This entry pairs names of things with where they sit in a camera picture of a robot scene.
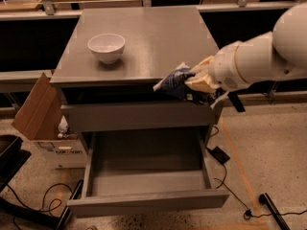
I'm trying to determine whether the black floor cable left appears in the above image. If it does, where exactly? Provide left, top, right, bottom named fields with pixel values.
left=6, top=182, right=75, bottom=230

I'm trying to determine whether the white ceramic bowl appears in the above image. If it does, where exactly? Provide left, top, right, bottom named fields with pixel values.
left=87, top=34, right=126, bottom=64

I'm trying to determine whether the white bottle in box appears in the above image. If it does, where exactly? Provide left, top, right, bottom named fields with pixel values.
left=58, top=116, right=69, bottom=133

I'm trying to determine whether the black metal floor bar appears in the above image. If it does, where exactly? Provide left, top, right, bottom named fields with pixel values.
left=259, top=193, right=290, bottom=230

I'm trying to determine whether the black table leg base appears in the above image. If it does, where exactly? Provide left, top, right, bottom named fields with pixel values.
left=56, top=179, right=84, bottom=230

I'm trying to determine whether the open grey middle drawer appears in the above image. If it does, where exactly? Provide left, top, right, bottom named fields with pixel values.
left=68, top=127, right=229, bottom=218

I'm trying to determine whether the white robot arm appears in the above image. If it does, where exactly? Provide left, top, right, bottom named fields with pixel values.
left=185, top=3, right=307, bottom=93

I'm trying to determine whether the black floor cable right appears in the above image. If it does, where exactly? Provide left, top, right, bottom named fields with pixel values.
left=209, top=126, right=307, bottom=221

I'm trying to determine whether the black floor cable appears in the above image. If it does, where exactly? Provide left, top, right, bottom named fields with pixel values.
left=6, top=182, right=75, bottom=230
left=209, top=126, right=307, bottom=221

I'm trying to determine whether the black power adapter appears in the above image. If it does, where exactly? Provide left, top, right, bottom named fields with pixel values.
left=208, top=147, right=230, bottom=165

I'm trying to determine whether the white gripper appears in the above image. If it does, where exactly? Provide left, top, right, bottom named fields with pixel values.
left=184, top=41, right=249, bottom=93

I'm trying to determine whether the blue chip bag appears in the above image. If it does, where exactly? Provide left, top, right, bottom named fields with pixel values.
left=153, top=62, right=228, bottom=108

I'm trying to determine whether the open cardboard box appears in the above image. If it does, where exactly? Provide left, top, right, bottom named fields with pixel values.
left=12, top=73, right=87, bottom=169

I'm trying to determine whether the grey drawer cabinet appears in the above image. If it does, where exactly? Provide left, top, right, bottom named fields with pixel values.
left=51, top=7, right=218, bottom=149

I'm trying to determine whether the closed grey upper drawer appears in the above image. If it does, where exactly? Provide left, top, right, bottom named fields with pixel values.
left=61, top=101, right=223, bottom=132

